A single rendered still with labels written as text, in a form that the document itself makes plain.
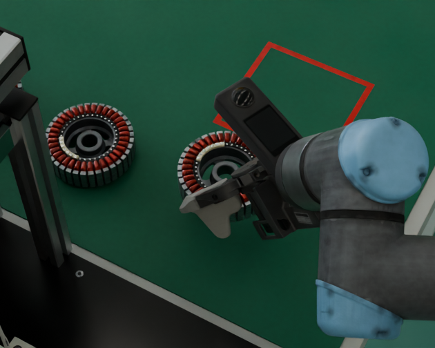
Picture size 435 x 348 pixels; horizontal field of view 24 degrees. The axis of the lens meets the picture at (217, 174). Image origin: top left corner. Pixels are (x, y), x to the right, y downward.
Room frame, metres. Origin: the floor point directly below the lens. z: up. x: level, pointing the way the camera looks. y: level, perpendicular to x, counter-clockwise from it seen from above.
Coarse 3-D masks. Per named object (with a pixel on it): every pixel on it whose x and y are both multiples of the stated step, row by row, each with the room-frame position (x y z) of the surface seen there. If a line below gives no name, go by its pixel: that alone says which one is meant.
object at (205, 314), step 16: (432, 176) 0.71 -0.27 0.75; (432, 192) 0.69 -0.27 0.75; (416, 208) 0.66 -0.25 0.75; (432, 208) 0.67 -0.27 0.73; (416, 224) 0.64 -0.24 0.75; (80, 256) 0.60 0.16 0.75; (96, 256) 0.60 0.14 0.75; (112, 272) 0.57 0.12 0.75; (128, 272) 0.57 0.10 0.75; (144, 288) 0.55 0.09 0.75; (160, 288) 0.55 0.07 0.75; (176, 304) 0.53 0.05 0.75; (192, 304) 0.53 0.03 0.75; (208, 320) 0.51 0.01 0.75; (224, 320) 0.51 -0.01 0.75; (240, 336) 0.49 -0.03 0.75; (256, 336) 0.49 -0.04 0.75
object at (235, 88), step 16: (240, 80) 0.68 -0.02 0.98; (224, 96) 0.66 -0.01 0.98; (240, 96) 0.65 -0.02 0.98; (256, 96) 0.66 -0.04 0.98; (224, 112) 0.64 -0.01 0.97; (240, 112) 0.64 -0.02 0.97; (256, 112) 0.64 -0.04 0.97; (272, 112) 0.64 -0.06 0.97; (240, 128) 0.62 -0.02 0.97; (256, 128) 0.62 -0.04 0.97; (272, 128) 0.62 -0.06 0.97; (288, 128) 0.62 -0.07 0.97; (256, 144) 0.60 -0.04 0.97; (272, 144) 0.60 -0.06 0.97; (288, 144) 0.60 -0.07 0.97; (272, 160) 0.58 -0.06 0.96
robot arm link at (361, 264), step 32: (320, 224) 0.47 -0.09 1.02; (352, 224) 0.45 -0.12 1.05; (384, 224) 0.45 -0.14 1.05; (320, 256) 0.44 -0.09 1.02; (352, 256) 0.43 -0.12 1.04; (384, 256) 0.43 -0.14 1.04; (416, 256) 0.43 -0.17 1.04; (320, 288) 0.42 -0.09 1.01; (352, 288) 0.40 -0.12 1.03; (384, 288) 0.40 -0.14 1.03; (416, 288) 0.40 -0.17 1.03; (320, 320) 0.39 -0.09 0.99; (352, 320) 0.38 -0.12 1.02; (384, 320) 0.38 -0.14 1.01
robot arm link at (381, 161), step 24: (360, 120) 0.55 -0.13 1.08; (384, 120) 0.52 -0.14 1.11; (312, 144) 0.55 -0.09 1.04; (336, 144) 0.52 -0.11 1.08; (360, 144) 0.50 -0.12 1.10; (384, 144) 0.50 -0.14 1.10; (408, 144) 0.51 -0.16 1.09; (312, 168) 0.52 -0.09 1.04; (336, 168) 0.50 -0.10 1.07; (360, 168) 0.48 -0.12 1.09; (384, 168) 0.48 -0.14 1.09; (408, 168) 0.49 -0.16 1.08; (312, 192) 0.51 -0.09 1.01; (336, 192) 0.48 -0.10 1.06; (360, 192) 0.47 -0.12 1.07; (384, 192) 0.47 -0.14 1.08; (408, 192) 0.47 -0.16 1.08
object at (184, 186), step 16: (192, 144) 0.70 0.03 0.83; (208, 144) 0.70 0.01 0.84; (224, 144) 0.70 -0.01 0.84; (240, 144) 0.70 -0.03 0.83; (192, 160) 0.67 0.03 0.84; (208, 160) 0.69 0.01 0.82; (224, 160) 0.69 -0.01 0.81; (240, 160) 0.69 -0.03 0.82; (192, 176) 0.65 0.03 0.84; (192, 192) 0.63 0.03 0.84; (240, 192) 0.63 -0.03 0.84
